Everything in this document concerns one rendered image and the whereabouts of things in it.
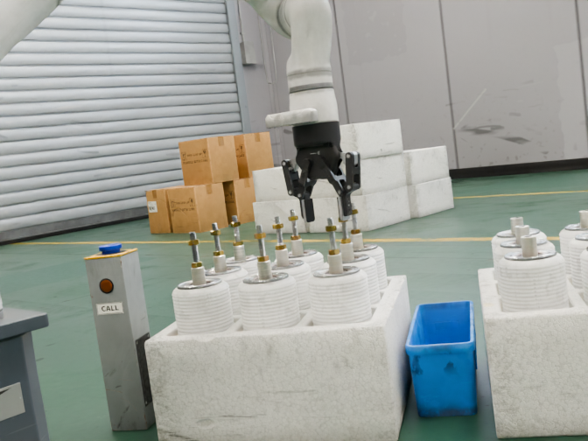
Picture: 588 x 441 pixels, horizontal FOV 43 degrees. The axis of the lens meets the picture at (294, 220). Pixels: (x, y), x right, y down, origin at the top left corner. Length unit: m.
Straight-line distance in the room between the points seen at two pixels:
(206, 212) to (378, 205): 1.43
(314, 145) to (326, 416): 0.42
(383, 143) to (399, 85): 3.31
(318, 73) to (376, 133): 2.72
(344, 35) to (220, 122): 1.50
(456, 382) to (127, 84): 6.02
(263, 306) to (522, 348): 0.39
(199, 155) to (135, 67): 2.28
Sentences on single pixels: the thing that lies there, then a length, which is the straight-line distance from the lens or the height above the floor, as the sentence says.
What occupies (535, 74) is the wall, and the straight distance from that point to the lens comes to 6.49.
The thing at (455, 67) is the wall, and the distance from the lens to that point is 6.85.
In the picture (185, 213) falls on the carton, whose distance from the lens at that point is 4.92.
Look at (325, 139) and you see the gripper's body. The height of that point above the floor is 0.46.
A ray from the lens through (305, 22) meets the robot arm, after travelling 1.15.
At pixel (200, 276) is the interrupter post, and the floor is 0.27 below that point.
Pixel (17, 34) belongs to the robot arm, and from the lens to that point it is 0.99.
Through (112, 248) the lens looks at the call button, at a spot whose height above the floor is 0.32.
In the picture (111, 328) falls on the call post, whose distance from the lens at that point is 1.36.
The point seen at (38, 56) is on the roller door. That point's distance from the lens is 6.63.
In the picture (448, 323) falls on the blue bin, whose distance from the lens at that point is 1.51.
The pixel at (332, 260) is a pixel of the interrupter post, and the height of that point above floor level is 0.27.
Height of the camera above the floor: 0.45
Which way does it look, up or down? 5 degrees down
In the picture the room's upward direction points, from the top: 7 degrees counter-clockwise
